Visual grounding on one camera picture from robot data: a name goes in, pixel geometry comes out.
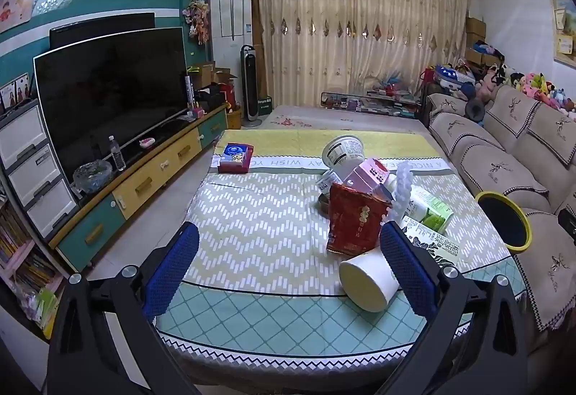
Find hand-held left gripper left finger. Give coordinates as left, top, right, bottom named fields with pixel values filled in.
left=47, top=221, right=201, bottom=395

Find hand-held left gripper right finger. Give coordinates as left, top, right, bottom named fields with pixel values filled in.
left=378, top=220, right=529, bottom=395

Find white paper cup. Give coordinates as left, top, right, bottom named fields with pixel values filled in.
left=338, top=246, right=401, bottom=313

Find yellow rimmed black trash bin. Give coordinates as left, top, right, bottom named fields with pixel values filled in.
left=476, top=191, right=532, bottom=252

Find flat printed paper box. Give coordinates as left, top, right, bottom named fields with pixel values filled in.
left=400, top=215, right=460, bottom=270

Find green and white carton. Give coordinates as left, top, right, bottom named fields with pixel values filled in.
left=405, top=188, right=454, bottom=234

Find red snack bag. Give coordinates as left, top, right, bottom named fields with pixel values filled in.
left=327, top=182, right=390, bottom=254

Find white crumpled plastic bag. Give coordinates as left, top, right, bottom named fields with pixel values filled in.
left=382, top=161, right=412, bottom=225

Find yellow and teal tv cabinet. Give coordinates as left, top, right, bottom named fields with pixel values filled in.
left=49, top=102, right=230, bottom=274

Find beige sofa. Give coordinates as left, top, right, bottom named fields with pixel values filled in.
left=425, top=84, right=576, bottom=355

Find pink strawberry milk carton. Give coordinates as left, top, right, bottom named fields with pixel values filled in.
left=344, top=158, right=390, bottom=200

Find glass bowl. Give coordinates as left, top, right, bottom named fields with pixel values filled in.
left=73, top=161, right=113, bottom=194

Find clear water bottle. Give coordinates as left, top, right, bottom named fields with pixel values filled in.
left=108, top=135, right=127, bottom=172

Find red and blue tissue pack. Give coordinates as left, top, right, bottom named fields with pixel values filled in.
left=218, top=143, right=255, bottom=174

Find large white yogurt tub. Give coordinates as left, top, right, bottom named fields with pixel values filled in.
left=321, top=135, right=365, bottom=173

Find pile of stuffed toys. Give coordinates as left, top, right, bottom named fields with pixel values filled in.
left=470, top=64, right=576, bottom=122

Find bookshelf with books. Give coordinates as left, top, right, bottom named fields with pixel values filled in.
left=0, top=197, right=68, bottom=338

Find low glass shelf with books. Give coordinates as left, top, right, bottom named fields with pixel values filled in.
left=319, top=90, right=424, bottom=117

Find white plastic drawer unit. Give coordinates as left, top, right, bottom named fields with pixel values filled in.
left=0, top=100, right=79, bottom=239

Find large black television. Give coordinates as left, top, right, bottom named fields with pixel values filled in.
left=33, top=27, right=187, bottom=180

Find open cardboard boxes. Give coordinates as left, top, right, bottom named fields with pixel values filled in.
left=195, top=62, right=239, bottom=110

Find black tower fan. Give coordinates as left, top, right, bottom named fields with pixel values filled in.
left=240, top=45, right=264, bottom=128

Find stacked cardboard boxes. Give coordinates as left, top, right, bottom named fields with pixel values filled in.
left=465, top=17, right=487, bottom=65

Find framed photos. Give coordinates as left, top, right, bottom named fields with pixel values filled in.
left=0, top=73, right=32, bottom=114

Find beige patterned curtains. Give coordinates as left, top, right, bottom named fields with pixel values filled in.
left=247, top=0, right=471, bottom=108

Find artificial flower bunch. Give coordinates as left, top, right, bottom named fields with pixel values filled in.
left=182, top=0, right=211, bottom=45

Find smaller black television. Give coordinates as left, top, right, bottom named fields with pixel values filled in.
left=49, top=12, right=156, bottom=49

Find white standing air conditioner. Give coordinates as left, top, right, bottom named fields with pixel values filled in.
left=209, top=0, right=253, bottom=117

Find framed wall picture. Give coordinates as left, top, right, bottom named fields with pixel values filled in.
left=546, top=0, right=576, bottom=68

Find children's wall poster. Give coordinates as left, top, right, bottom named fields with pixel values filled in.
left=0, top=0, right=36, bottom=34

